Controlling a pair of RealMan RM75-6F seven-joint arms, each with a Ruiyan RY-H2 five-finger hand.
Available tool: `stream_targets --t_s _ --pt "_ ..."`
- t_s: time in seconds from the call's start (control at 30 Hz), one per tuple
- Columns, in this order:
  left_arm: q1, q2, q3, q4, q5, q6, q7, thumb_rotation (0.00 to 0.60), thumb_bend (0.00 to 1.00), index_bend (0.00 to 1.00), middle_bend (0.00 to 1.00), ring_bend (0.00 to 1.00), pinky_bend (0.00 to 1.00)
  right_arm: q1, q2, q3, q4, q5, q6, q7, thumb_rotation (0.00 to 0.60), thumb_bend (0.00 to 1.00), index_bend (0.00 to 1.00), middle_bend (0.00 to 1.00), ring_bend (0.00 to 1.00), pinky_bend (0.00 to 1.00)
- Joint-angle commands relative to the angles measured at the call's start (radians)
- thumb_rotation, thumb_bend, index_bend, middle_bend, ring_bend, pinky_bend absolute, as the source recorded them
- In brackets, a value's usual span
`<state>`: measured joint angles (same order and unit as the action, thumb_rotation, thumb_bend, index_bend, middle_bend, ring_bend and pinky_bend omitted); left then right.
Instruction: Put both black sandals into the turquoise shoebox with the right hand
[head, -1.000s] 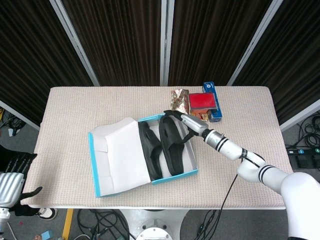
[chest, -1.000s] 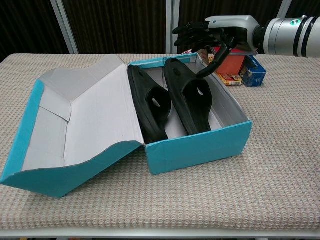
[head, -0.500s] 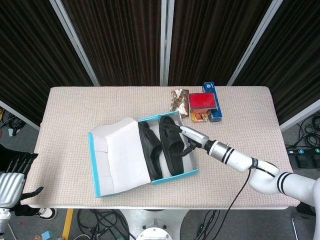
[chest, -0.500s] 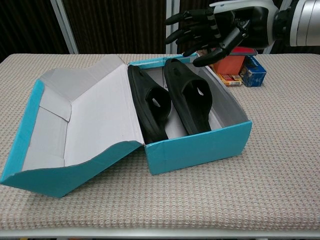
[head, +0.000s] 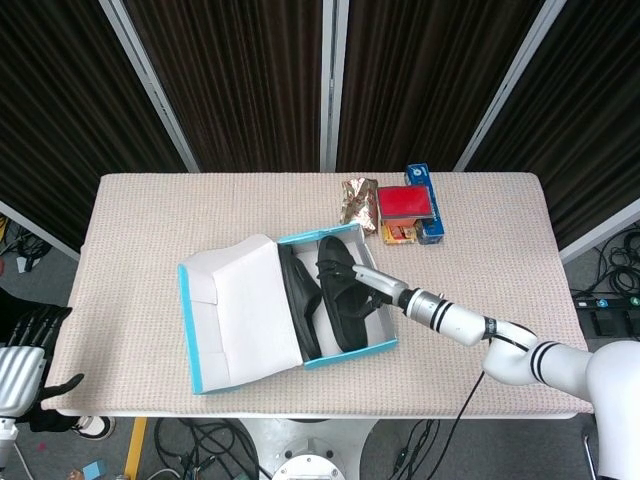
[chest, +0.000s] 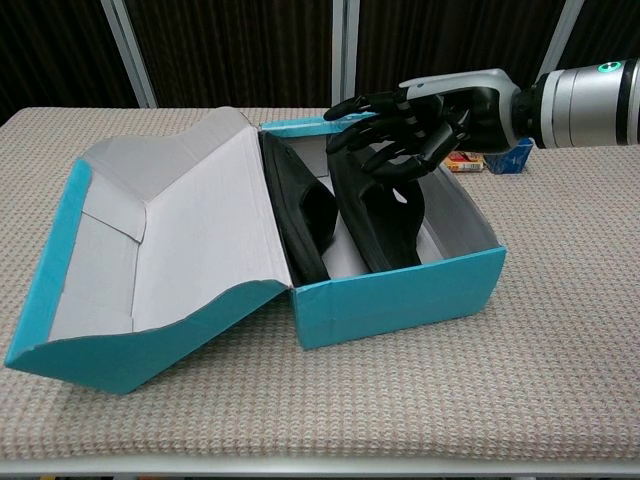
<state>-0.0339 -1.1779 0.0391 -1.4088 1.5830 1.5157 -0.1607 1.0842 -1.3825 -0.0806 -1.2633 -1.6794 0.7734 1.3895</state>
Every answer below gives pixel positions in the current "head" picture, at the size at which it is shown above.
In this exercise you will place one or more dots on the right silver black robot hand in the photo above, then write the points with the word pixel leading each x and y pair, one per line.
pixel 382 285

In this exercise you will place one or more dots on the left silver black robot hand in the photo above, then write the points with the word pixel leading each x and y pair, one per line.
pixel 17 375

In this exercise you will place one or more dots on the black rubber slipper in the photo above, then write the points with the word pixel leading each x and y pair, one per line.
pixel 300 295
pixel 345 320

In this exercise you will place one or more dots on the white silver robot base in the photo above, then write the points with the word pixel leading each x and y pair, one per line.
pixel 307 450

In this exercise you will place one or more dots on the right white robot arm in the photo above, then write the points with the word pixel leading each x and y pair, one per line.
pixel 615 380

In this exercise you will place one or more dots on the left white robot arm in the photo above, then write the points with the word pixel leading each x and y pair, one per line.
pixel 5 430

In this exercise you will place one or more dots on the blue cardboard box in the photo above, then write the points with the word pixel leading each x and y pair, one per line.
pixel 420 175

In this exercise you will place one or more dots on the light blue shoe box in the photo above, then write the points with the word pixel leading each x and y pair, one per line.
pixel 250 320

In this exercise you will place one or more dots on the beige cloth-covered table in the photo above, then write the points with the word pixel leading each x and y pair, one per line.
pixel 150 225

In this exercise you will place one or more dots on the yellow red snack packet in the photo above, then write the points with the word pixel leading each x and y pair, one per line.
pixel 397 234

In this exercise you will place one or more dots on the gold foil wrapper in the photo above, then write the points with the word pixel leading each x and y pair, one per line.
pixel 357 205

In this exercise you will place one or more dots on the red lidded orange container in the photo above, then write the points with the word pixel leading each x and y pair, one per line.
pixel 402 201

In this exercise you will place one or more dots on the white black sneaker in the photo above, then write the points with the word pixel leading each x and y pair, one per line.
pixel 95 427

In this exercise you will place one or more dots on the small blue block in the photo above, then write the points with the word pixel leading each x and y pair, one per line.
pixel 94 472

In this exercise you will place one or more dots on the yellow floor strip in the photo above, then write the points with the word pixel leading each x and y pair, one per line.
pixel 136 445

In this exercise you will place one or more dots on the dark corrugated partition panel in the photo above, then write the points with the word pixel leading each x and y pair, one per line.
pixel 240 75
pixel 50 100
pixel 600 100
pixel 425 75

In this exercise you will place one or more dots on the black foot pedal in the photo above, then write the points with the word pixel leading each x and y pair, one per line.
pixel 607 325

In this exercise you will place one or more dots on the grey metal chair leg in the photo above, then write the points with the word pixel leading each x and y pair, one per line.
pixel 589 460

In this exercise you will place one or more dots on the grey aluminium partition post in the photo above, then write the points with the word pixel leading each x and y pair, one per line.
pixel 40 232
pixel 332 100
pixel 150 87
pixel 510 87
pixel 600 232

